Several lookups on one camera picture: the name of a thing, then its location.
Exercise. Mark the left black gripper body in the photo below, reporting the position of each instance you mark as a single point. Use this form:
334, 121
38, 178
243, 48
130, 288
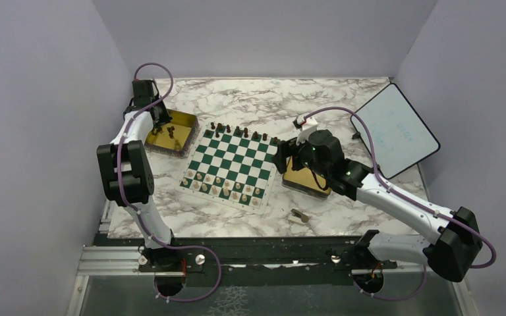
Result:
164, 114

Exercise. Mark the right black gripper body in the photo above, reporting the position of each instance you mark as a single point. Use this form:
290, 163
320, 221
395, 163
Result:
301, 157

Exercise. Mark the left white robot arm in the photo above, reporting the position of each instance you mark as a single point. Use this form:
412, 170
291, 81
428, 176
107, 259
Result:
126, 174

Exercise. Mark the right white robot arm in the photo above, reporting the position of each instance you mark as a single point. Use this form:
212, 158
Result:
447, 241

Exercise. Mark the gold tin with dark pieces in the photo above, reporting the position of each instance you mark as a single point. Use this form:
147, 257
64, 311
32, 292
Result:
175, 137

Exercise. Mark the light wooden chess pieces row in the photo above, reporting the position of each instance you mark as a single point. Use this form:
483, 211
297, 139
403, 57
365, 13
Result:
221, 190

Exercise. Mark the empty gold tin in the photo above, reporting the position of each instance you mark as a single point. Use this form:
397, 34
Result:
302, 181

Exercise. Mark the small wooden piece on table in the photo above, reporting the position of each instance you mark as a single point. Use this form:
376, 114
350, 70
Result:
298, 217

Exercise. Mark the white tablet whiteboard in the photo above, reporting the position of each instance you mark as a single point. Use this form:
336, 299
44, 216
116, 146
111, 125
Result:
399, 135

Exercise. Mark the green and white chessboard mat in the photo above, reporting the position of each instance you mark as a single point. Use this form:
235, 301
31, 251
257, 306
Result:
235, 157

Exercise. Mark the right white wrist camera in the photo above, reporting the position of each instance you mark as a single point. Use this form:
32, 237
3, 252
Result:
306, 125

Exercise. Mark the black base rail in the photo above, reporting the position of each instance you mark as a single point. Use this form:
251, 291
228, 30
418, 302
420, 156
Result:
256, 261

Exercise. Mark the aluminium frame rail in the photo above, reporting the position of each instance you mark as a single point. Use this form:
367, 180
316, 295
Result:
120, 261

